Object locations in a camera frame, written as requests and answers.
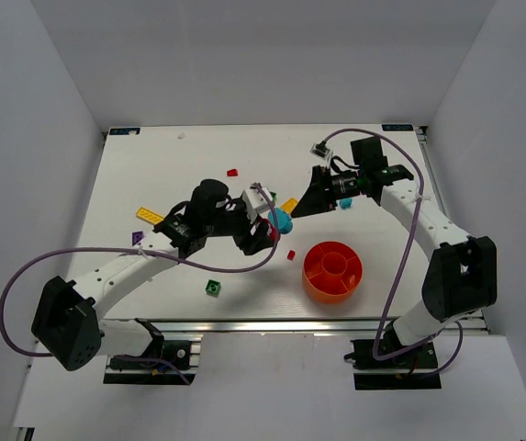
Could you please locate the red flower-print oval lego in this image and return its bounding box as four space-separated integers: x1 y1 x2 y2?
262 219 276 242

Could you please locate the orange divided round container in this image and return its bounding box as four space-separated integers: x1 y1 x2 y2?
302 241 364 305

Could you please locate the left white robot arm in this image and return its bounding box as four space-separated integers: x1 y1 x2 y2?
31 179 278 371

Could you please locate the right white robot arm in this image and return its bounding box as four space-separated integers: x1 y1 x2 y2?
291 130 498 362

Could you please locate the small cyan lego brick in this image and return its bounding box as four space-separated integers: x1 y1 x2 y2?
338 198 353 209

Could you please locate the yellow 2x3 lego brick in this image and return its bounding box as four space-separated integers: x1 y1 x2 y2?
280 198 298 214

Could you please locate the green lego brick near front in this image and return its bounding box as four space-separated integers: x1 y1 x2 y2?
205 279 221 298

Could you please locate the blue label sticker right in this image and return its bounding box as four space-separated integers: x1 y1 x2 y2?
381 123 414 132

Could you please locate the blue label sticker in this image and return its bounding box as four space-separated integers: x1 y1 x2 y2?
108 127 140 136
381 123 414 132

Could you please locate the yellow long flat lego plate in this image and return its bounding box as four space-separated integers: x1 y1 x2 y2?
135 207 164 226

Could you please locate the purple lego piece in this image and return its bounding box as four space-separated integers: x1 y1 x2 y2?
131 231 144 246

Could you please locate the blue label sticker left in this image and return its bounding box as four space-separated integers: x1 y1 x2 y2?
108 127 140 136

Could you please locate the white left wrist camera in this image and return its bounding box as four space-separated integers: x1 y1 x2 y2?
241 187 273 224

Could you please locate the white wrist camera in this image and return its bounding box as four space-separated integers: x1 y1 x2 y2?
310 141 332 161
241 187 273 224

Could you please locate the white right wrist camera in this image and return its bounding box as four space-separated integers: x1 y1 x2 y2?
310 141 332 161

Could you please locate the aluminium front table rail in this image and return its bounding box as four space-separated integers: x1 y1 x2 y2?
101 319 488 334

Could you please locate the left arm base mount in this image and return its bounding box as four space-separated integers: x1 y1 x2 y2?
103 336 201 386

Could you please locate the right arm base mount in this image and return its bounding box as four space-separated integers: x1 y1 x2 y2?
343 339 442 391

